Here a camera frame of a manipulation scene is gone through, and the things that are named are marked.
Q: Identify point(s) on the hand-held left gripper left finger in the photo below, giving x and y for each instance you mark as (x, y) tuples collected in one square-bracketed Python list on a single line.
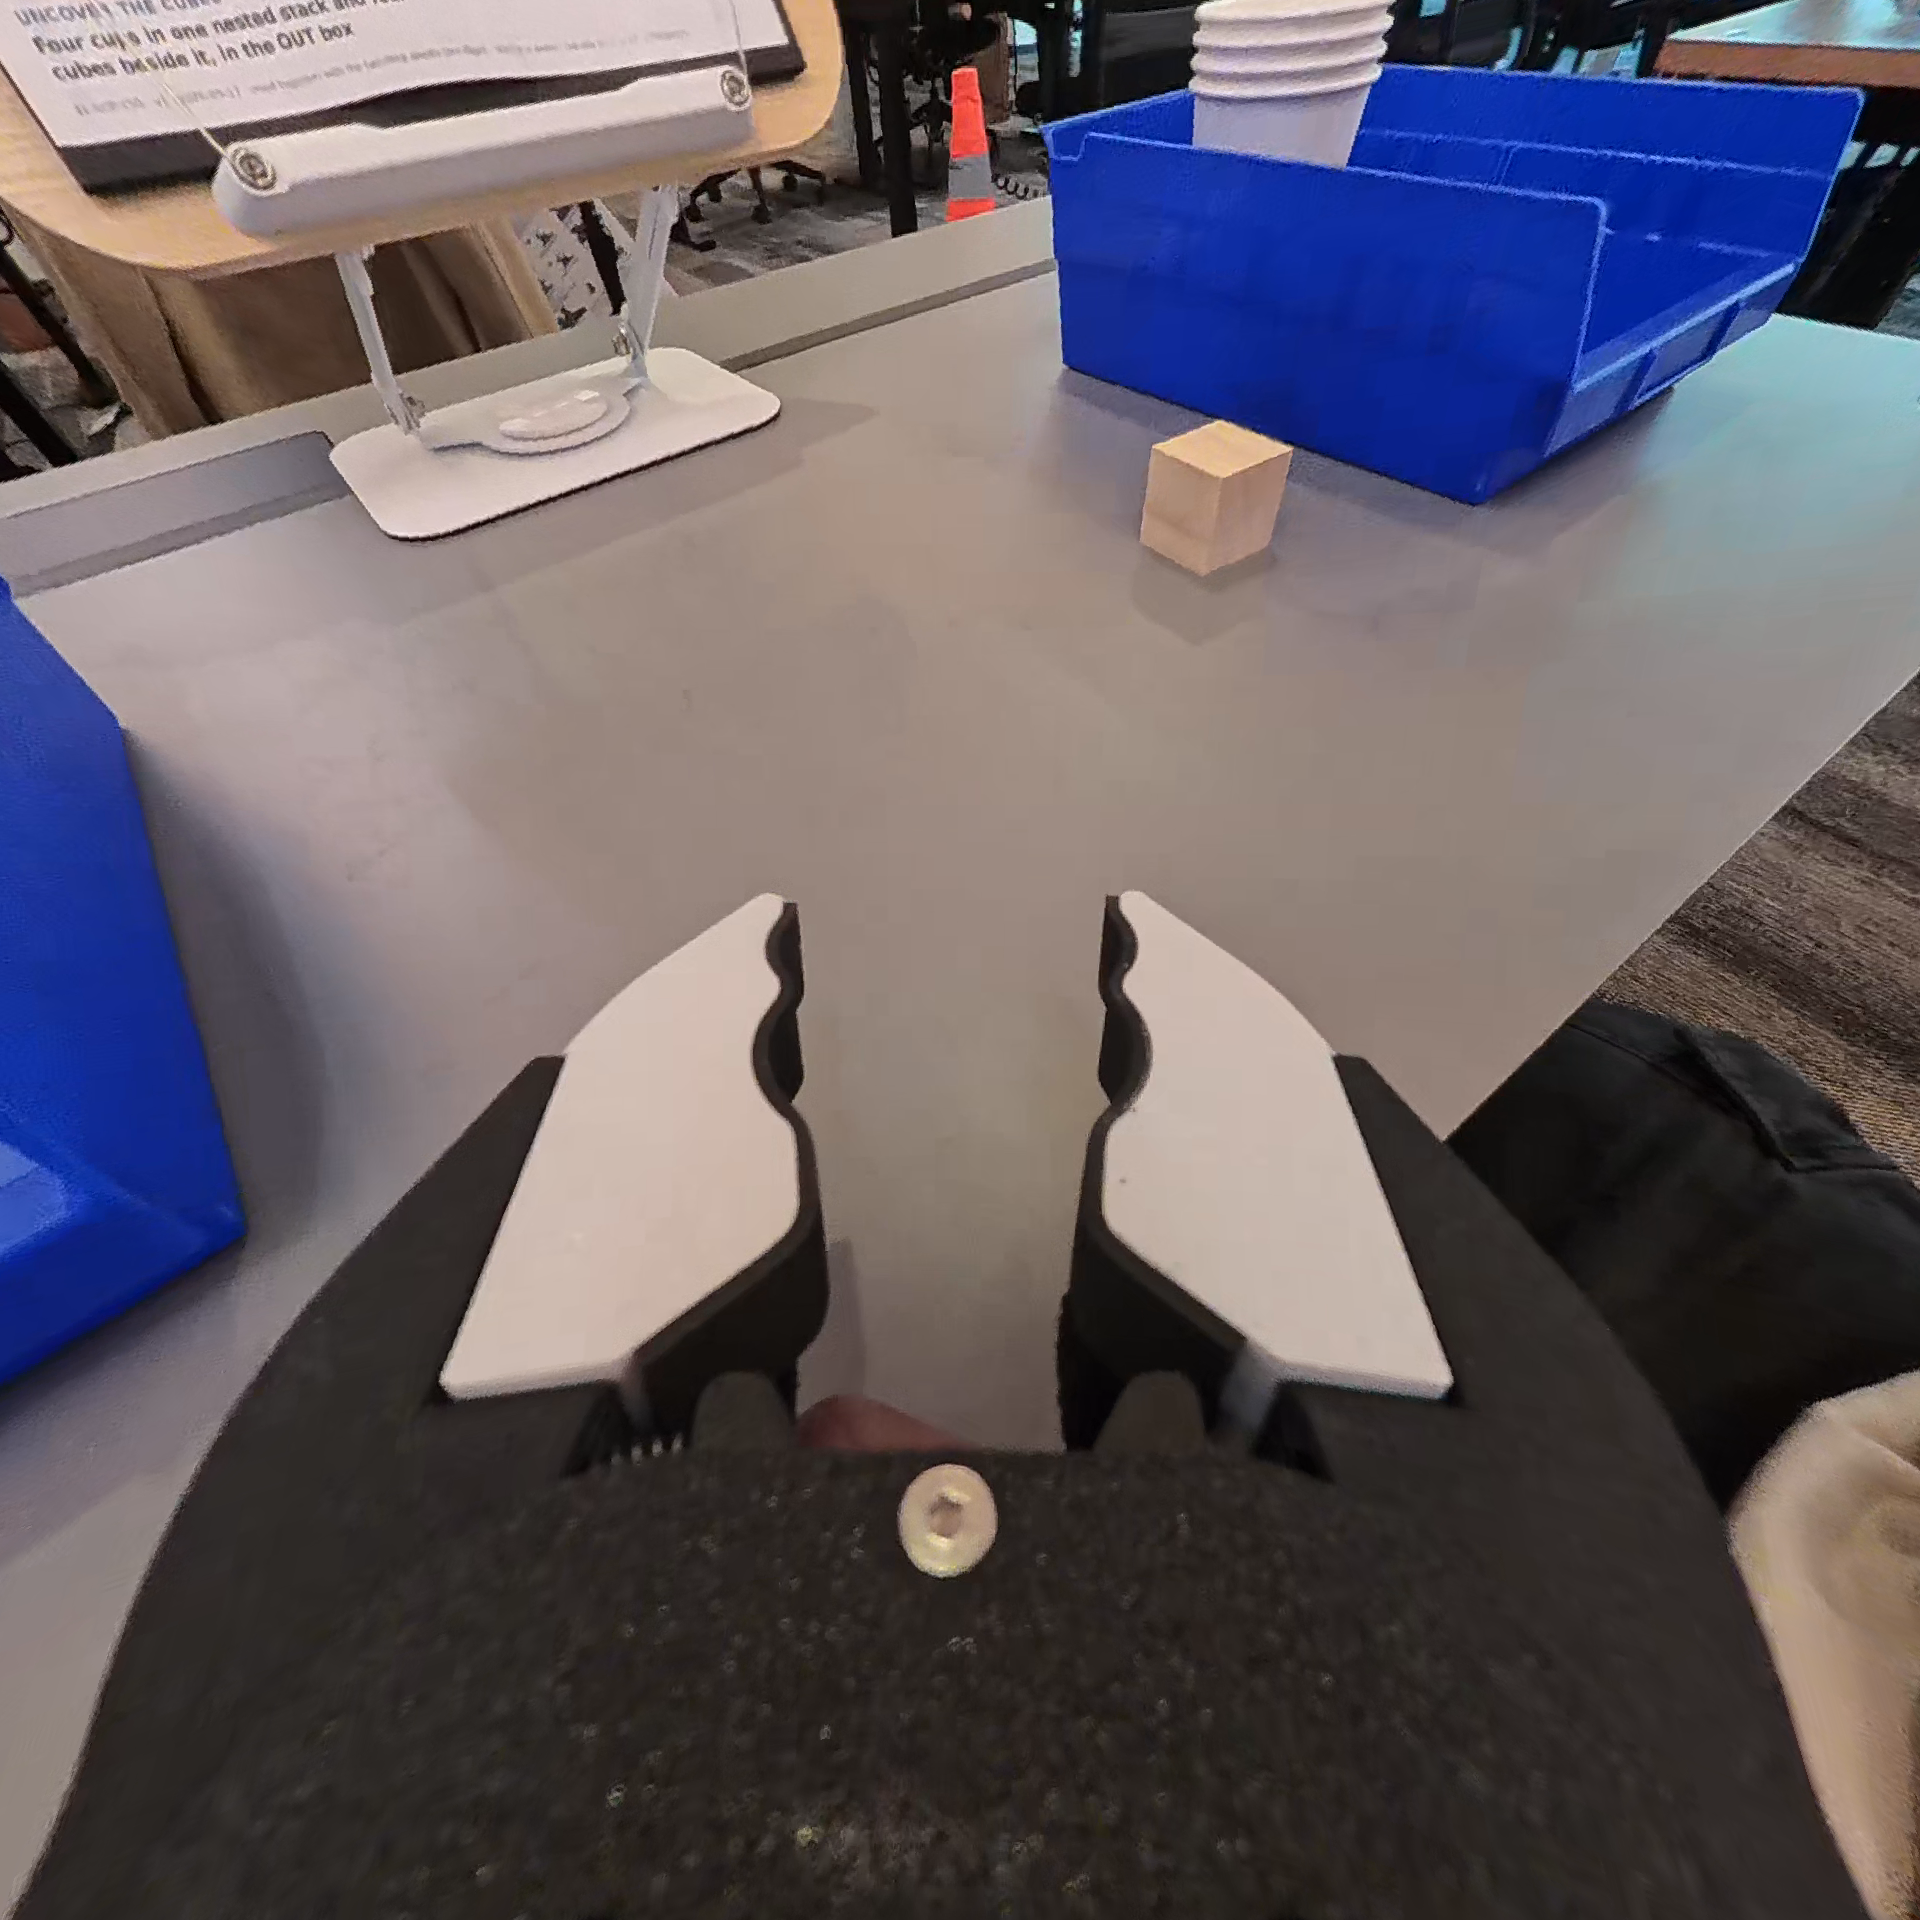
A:
[(644, 1170)]

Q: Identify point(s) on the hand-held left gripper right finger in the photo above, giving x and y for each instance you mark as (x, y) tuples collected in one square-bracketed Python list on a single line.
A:
[(1259, 1184)]

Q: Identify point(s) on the blue plastic bin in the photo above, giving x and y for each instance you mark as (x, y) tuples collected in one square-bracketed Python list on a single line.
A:
[(90, 974), (1320, 300)]

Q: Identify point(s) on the wooden cube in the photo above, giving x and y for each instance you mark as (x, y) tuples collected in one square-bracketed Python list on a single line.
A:
[(1208, 503)]

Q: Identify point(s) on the black pants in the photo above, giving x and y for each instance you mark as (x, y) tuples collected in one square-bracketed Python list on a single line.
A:
[(1680, 1231)]

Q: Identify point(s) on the wooden document stand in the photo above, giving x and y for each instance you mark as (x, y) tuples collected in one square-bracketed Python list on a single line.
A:
[(569, 451)]

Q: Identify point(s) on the hanging beige coat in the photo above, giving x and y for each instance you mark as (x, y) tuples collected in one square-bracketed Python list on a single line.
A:
[(224, 346)]

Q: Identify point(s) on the orange traffic cone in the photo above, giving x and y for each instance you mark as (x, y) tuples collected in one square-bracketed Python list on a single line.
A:
[(970, 148)]

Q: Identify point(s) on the printed instruction sheet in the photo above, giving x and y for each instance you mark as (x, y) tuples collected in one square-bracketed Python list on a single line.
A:
[(375, 44)]

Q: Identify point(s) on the wooden desk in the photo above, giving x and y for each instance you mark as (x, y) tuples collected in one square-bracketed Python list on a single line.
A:
[(1800, 38)]

